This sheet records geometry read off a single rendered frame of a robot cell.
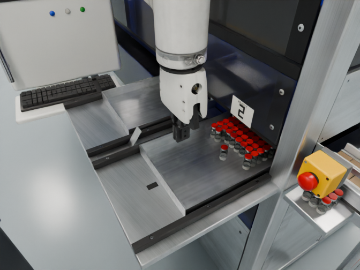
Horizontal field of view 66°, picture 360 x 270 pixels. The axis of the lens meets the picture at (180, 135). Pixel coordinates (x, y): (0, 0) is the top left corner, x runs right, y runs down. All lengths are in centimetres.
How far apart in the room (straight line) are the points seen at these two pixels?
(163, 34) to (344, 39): 30
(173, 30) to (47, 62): 102
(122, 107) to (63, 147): 133
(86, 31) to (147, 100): 46
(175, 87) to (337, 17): 29
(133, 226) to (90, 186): 130
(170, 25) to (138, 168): 48
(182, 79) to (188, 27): 8
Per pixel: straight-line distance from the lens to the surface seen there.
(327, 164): 68
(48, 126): 258
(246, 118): 77
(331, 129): 75
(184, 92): 46
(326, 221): 77
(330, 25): 56
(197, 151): 84
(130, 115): 99
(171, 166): 80
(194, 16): 42
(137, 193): 75
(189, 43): 43
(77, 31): 135
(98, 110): 105
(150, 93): 110
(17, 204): 206
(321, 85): 59
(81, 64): 141
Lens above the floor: 147
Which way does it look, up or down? 41 degrees down
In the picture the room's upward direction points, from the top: straight up
